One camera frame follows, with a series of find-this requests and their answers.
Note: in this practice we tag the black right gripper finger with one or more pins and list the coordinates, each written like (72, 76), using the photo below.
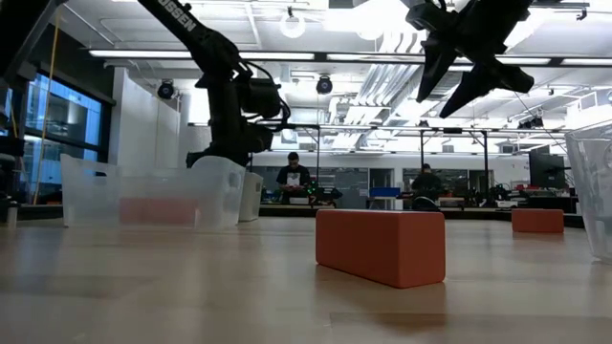
(487, 81)
(437, 62)

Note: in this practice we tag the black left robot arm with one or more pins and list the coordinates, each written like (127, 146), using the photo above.
(191, 28)

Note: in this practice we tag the small black monitor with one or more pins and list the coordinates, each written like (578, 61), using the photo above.
(198, 160)

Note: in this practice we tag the white plastic bin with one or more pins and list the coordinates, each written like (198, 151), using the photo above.
(252, 196)

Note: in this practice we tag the person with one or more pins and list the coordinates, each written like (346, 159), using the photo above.
(292, 177)
(427, 184)

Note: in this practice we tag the white ceiling pipe bundle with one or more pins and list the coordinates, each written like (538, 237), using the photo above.
(382, 86)

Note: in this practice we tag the black ceiling spotlight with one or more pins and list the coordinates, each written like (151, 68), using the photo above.
(324, 85)
(531, 123)
(166, 90)

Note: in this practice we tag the background robot with green light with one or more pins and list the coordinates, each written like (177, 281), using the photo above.
(325, 195)

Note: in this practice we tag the long ceiling light bar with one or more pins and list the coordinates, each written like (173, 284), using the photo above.
(296, 55)

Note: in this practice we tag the large black monitor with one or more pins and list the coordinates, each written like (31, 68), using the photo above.
(545, 169)

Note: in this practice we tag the round pendant lamp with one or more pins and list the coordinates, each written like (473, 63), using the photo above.
(292, 36)

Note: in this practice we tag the black rounded object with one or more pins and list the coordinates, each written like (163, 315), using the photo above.
(425, 204)

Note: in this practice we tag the blue box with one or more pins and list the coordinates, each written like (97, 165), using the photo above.
(385, 192)

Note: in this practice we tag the translucent plastic bin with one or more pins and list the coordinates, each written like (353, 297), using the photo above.
(590, 200)
(95, 200)

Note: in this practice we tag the large glass window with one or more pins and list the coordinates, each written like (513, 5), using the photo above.
(62, 124)

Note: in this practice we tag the small white container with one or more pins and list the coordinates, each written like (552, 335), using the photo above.
(12, 215)

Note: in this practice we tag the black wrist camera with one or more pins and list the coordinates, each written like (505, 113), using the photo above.
(425, 16)

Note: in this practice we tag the black overhead frame stand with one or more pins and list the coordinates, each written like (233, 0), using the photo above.
(318, 153)
(486, 162)

